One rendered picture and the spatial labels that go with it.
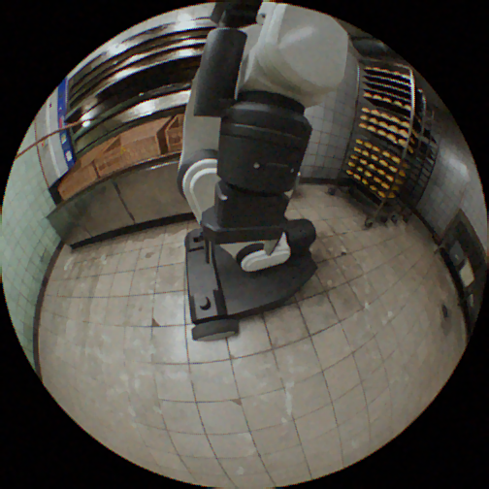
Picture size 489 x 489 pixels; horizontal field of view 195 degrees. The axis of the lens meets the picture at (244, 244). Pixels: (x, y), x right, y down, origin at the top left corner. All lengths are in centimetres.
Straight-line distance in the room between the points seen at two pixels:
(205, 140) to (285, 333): 79
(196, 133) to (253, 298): 57
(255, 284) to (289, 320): 28
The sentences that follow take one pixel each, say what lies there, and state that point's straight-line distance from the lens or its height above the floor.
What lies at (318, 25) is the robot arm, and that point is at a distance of 16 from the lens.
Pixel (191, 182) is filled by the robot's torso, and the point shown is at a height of 63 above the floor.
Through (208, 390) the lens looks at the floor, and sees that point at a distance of 78.
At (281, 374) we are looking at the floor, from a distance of 77.
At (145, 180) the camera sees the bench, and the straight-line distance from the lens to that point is 113.
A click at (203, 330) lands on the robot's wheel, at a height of 20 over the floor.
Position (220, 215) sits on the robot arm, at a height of 64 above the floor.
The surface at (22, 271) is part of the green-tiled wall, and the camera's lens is 247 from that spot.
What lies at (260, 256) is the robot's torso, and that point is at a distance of 52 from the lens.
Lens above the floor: 74
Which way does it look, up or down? 49 degrees down
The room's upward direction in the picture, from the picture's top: straight up
